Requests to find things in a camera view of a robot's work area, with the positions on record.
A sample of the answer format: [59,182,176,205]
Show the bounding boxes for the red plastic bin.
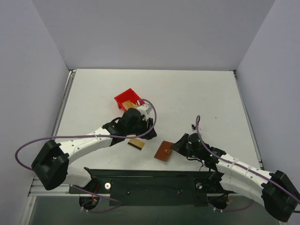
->
[114,88,141,112]

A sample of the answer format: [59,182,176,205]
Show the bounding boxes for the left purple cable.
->
[15,98,157,213]

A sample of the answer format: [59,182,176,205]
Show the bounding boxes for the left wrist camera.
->
[137,99,154,120]

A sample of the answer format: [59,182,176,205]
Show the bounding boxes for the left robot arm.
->
[31,108,157,193]

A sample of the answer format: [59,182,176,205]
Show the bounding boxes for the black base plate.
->
[69,169,230,207]

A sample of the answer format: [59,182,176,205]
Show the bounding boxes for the gold card magnetic stripe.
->
[127,138,145,150]

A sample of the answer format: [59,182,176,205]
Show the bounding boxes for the gold cards in bin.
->
[122,100,138,111]

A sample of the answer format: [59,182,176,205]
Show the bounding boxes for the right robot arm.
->
[171,133,300,222]

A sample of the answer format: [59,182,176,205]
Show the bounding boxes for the brown leather card holder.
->
[154,141,173,162]

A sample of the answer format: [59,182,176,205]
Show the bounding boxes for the aluminium table frame rail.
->
[28,69,281,196]

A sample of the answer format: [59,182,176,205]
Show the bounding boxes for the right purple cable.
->
[195,115,300,213]

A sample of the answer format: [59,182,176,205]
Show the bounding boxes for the purple cable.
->
[195,115,300,213]
[15,98,157,213]

